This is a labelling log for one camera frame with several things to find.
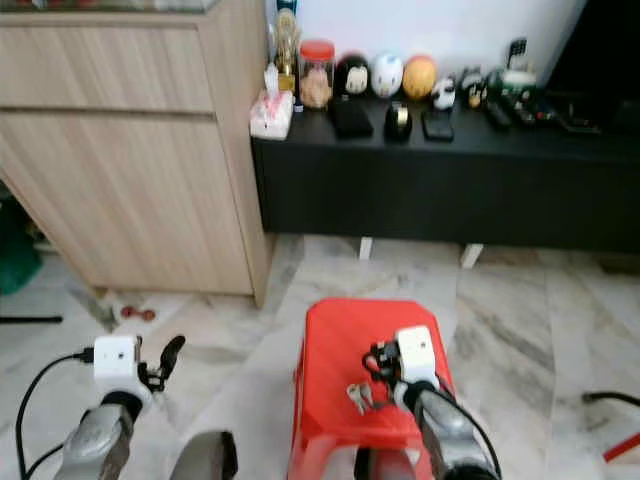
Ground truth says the silver keys bunch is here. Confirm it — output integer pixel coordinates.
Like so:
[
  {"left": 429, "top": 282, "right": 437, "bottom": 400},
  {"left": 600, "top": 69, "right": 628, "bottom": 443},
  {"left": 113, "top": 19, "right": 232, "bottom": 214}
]
[{"left": 345, "top": 382, "right": 375, "bottom": 415}]

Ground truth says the red plastic stool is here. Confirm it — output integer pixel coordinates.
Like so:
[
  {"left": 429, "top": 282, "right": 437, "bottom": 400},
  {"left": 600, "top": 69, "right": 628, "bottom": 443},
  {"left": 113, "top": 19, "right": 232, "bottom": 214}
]
[{"left": 287, "top": 297, "right": 456, "bottom": 480}]

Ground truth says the grey robot leg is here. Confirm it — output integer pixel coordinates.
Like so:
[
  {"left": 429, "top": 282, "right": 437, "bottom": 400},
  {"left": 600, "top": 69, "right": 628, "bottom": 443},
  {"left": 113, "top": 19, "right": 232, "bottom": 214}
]
[{"left": 168, "top": 430, "right": 239, "bottom": 480}]

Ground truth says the light wood cabinet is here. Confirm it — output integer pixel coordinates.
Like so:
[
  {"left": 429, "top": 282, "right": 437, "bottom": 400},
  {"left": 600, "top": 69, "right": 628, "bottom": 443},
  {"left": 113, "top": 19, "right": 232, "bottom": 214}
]
[{"left": 0, "top": 0, "right": 273, "bottom": 306}]

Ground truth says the black low TV console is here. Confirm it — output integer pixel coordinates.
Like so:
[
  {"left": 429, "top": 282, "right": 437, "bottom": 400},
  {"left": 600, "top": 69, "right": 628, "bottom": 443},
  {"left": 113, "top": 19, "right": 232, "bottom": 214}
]
[{"left": 250, "top": 95, "right": 640, "bottom": 254}]

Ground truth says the green plastic bin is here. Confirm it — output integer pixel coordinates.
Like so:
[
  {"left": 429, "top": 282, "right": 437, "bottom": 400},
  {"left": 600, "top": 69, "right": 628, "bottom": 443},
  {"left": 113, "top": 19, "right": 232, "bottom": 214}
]
[{"left": 0, "top": 200, "right": 43, "bottom": 296}]

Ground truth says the black tape dispenser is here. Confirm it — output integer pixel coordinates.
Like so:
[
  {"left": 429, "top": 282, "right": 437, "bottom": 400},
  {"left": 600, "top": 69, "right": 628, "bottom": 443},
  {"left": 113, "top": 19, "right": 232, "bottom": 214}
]
[{"left": 385, "top": 103, "right": 414, "bottom": 142}]

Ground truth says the black wallet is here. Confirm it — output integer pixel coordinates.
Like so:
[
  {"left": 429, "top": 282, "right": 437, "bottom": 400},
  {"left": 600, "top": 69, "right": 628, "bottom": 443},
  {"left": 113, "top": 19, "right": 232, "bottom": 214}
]
[{"left": 328, "top": 98, "right": 376, "bottom": 139}]

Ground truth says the pink tissue box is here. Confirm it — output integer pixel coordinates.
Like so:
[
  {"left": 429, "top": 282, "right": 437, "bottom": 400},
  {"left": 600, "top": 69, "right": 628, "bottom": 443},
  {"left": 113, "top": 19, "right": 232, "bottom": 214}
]
[{"left": 250, "top": 90, "right": 294, "bottom": 139}]

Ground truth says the small panda figurine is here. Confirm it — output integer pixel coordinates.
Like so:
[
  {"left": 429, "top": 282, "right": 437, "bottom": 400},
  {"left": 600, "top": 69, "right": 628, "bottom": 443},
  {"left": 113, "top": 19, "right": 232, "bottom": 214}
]
[{"left": 432, "top": 78, "right": 458, "bottom": 109}]

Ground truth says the black remote control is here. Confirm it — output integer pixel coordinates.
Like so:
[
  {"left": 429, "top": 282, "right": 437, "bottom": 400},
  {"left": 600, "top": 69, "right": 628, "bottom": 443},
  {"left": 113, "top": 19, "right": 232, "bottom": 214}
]
[
  {"left": 505, "top": 95, "right": 546, "bottom": 126},
  {"left": 482, "top": 100, "right": 516, "bottom": 131},
  {"left": 530, "top": 95, "right": 571, "bottom": 126}
]

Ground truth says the black round plush toy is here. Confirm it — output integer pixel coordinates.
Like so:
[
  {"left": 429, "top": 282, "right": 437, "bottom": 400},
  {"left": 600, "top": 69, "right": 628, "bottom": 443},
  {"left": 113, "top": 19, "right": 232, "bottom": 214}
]
[{"left": 333, "top": 55, "right": 371, "bottom": 99}]

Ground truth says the white round plush toy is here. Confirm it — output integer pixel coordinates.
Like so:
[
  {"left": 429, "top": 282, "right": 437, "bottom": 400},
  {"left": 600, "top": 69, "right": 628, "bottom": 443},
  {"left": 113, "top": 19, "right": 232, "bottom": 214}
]
[{"left": 370, "top": 52, "right": 405, "bottom": 99}]

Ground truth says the orange round plush toy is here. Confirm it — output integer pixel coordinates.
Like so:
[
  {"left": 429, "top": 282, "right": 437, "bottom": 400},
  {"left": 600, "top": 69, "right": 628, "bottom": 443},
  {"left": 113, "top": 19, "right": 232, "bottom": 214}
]
[{"left": 402, "top": 55, "right": 439, "bottom": 101}]

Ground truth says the red-lidded snack jar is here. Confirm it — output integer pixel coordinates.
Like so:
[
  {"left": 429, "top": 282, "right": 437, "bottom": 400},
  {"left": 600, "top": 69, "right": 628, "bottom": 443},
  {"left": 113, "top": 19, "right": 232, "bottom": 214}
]
[{"left": 298, "top": 40, "right": 336, "bottom": 111}]

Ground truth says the black and yellow figurine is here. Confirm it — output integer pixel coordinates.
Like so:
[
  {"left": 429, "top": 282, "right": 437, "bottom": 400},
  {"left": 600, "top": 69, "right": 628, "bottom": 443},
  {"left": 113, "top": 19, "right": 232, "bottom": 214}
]
[{"left": 460, "top": 68, "right": 488, "bottom": 107}]

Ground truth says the black flat tablet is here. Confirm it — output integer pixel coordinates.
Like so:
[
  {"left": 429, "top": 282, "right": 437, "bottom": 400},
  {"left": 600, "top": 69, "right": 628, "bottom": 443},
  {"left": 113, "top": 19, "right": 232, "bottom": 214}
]
[{"left": 555, "top": 100, "right": 606, "bottom": 136}]

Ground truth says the green remote holder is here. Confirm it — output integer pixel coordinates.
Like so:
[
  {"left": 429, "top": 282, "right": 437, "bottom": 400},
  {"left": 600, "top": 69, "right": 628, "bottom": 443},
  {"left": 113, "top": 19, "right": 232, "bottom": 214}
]
[{"left": 488, "top": 38, "right": 539, "bottom": 99}]

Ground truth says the gold figure trophy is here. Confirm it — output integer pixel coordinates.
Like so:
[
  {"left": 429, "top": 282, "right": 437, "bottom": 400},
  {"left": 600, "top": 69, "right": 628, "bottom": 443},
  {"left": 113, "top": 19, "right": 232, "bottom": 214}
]
[{"left": 268, "top": 12, "right": 301, "bottom": 96}]

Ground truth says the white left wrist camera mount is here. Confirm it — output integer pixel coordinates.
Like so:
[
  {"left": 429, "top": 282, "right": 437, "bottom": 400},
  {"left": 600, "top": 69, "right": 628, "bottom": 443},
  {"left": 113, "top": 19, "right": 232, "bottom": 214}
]
[{"left": 93, "top": 335, "right": 143, "bottom": 401}]

